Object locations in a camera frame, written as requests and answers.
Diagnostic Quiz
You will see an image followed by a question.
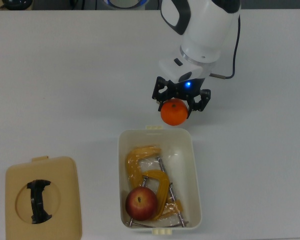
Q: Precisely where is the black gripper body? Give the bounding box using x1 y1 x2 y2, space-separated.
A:
167 76 206 101

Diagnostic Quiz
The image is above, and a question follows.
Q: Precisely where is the orange mandarin fruit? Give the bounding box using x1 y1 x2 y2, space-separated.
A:
160 98 189 127

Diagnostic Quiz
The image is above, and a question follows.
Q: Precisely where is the red apple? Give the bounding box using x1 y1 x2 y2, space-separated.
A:
125 186 159 222

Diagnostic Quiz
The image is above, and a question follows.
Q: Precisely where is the cream plastic container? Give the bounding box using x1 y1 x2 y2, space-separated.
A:
117 124 203 236

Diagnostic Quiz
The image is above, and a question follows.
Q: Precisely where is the tan plastic container lid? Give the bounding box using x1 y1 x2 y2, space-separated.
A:
4 155 83 240

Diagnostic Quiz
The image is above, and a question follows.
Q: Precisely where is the large orange C-clamp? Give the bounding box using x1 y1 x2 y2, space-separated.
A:
125 145 190 228

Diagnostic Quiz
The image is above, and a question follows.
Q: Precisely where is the blue-rimmed round object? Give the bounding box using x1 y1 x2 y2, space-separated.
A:
106 0 150 10

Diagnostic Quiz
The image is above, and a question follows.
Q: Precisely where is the small orange C-clamp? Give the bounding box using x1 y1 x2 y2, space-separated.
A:
128 169 171 227

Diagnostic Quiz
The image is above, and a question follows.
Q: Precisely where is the dark round background object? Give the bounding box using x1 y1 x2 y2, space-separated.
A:
1 0 35 11

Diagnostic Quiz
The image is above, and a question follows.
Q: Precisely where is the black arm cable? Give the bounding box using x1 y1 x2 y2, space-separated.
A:
209 12 242 80

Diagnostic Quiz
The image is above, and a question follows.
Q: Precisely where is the black lid handle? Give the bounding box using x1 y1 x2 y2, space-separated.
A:
26 179 53 225

